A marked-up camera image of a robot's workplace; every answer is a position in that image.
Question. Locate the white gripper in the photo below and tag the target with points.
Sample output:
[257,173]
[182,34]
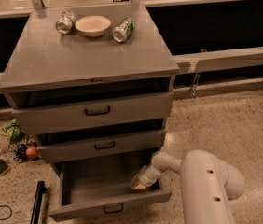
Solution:
[145,176]

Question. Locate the grey bottom drawer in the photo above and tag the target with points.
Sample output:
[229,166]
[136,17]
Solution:
[102,186]

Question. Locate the grey drawer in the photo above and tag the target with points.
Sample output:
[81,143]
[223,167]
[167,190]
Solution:
[68,117]
[102,186]
[97,147]

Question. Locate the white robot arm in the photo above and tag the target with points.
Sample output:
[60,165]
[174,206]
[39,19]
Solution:
[207,184]

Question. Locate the grey middle drawer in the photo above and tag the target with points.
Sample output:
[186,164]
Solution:
[97,147]

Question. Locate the grey drawer cabinet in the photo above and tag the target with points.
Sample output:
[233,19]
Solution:
[47,68]

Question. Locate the grey top drawer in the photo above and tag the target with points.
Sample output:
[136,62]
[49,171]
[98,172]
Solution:
[68,117]

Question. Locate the black bar on floor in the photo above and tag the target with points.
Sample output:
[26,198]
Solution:
[40,190]

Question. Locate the orange fruit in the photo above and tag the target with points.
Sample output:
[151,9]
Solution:
[31,153]

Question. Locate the blue can on floor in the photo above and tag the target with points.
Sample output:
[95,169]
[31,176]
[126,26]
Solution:
[20,153]

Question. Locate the green chip bag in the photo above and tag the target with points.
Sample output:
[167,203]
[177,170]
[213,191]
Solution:
[12,131]

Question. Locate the green yellow sponge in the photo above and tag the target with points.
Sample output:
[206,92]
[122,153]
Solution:
[4,168]

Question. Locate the green silver can right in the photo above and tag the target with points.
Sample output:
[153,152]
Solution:
[123,31]

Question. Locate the white bowl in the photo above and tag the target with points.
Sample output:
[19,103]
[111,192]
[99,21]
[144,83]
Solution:
[93,26]

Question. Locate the silver can left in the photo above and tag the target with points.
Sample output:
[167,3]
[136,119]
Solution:
[65,23]

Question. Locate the grey metal rail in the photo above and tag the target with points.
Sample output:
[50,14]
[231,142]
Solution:
[219,60]

